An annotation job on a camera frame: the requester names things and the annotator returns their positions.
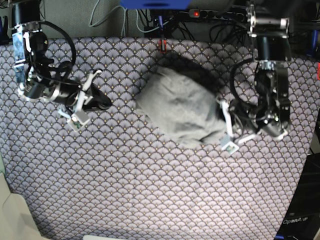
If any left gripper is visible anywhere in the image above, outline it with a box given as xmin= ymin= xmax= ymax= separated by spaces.
xmin=216 ymin=99 xmax=257 ymax=154

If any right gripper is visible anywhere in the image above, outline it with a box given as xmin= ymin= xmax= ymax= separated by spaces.
xmin=58 ymin=69 xmax=112 ymax=132

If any grey T-shirt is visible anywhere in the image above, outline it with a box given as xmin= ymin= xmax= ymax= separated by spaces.
xmin=135 ymin=66 xmax=227 ymax=148

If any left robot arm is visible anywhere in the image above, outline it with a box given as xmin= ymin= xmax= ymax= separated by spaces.
xmin=219 ymin=0 xmax=292 ymax=155

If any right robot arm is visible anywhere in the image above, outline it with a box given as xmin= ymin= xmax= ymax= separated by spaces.
xmin=8 ymin=0 xmax=112 ymax=132

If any fan-patterned tablecloth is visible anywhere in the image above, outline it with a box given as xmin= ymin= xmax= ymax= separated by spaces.
xmin=0 ymin=37 xmax=320 ymax=240

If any orange-tipped table clamp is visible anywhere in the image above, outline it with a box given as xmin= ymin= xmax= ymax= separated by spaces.
xmin=158 ymin=15 xmax=167 ymax=53

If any black OpenArm box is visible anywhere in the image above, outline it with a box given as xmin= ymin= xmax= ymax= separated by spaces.
xmin=274 ymin=153 xmax=320 ymax=240

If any blue clamp at left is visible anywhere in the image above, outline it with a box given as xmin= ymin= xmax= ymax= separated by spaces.
xmin=0 ymin=15 xmax=13 ymax=46

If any blue clamp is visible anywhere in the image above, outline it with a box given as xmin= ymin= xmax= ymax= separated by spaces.
xmin=0 ymin=15 xmax=13 ymax=46
xmin=308 ymin=30 xmax=320 ymax=57

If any red clamp pad right edge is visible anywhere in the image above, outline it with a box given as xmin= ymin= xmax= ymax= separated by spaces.
xmin=317 ymin=62 xmax=320 ymax=80

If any blue clamp at right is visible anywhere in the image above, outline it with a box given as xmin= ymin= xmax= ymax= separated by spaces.
xmin=308 ymin=30 xmax=320 ymax=57

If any black power strip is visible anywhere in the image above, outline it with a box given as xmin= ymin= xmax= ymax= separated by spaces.
xmin=187 ymin=9 xmax=247 ymax=22

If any beige chair at corner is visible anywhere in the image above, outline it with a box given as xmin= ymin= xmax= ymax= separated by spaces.
xmin=0 ymin=160 xmax=45 ymax=240

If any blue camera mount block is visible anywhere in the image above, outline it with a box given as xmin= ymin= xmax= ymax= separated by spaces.
xmin=120 ymin=0 xmax=190 ymax=10

